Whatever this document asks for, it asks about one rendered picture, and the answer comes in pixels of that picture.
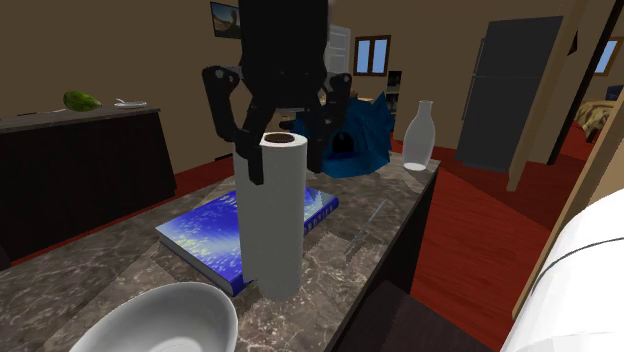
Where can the white door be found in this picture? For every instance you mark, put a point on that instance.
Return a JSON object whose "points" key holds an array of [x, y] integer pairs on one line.
{"points": [[339, 48]]}

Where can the dark shelf unit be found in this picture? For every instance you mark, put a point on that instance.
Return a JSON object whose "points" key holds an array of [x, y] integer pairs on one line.
{"points": [[394, 90]]}

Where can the wall picture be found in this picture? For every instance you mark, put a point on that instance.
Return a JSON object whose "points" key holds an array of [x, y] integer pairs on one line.
{"points": [[224, 20]]}

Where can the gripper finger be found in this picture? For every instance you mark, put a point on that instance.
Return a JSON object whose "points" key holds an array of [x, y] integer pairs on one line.
{"points": [[336, 102], [222, 102]]}

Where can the white bowl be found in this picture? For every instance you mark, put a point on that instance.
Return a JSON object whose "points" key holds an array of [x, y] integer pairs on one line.
{"points": [[166, 317]]}

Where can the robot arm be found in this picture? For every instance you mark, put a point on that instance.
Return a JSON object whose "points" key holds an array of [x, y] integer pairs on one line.
{"points": [[570, 287]]}

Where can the small white flat object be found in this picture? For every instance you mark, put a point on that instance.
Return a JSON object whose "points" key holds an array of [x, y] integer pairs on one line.
{"points": [[130, 103]]}

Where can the white bottle vase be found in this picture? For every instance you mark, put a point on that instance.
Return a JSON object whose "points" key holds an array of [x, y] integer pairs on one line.
{"points": [[419, 136]]}

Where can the green fruit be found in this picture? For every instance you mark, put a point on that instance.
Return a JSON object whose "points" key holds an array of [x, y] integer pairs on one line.
{"points": [[80, 101]]}

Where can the blue crumpled pet cave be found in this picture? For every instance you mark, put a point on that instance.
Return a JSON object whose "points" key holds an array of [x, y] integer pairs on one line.
{"points": [[365, 141]]}

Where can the bed with patterned cover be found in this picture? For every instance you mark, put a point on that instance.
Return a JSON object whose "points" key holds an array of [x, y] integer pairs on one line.
{"points": [[597, 117]]}

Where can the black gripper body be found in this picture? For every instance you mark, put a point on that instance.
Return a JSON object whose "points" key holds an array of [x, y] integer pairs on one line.
{"points": [[282, 44]]}

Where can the dark grey fridge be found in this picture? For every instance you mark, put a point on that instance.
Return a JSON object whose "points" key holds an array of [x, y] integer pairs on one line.
{"points": [[507, 92]]}

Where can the thin grey stick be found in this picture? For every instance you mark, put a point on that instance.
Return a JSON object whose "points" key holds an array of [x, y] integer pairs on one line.
{"points": [[364, 229]]}

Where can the dark sideboard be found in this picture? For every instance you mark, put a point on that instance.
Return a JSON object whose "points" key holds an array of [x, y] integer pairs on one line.
{"points": [[83, 175]]}

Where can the brown framed window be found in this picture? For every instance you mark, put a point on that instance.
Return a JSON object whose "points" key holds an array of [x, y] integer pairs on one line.
{"points": [[608, 56], [372, 55]]}

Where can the grey paper towel roll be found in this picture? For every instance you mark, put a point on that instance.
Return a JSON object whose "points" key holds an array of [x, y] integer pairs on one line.
{"points": [[273, 219]]}

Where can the blue book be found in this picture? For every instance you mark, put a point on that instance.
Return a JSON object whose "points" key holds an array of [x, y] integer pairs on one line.
{"points": [[204, 234]]}

